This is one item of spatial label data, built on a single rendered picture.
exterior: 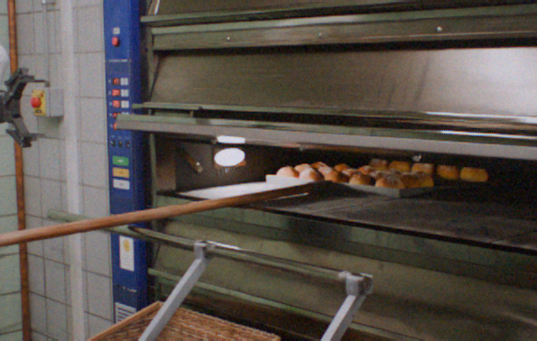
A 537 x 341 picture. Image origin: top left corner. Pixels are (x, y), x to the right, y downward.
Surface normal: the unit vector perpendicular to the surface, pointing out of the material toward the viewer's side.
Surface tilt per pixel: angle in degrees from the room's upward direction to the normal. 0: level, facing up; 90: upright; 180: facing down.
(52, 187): 90
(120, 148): 90
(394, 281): 70
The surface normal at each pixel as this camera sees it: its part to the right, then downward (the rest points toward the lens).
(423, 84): -0.70, -0.26
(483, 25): -0.74, 0.09
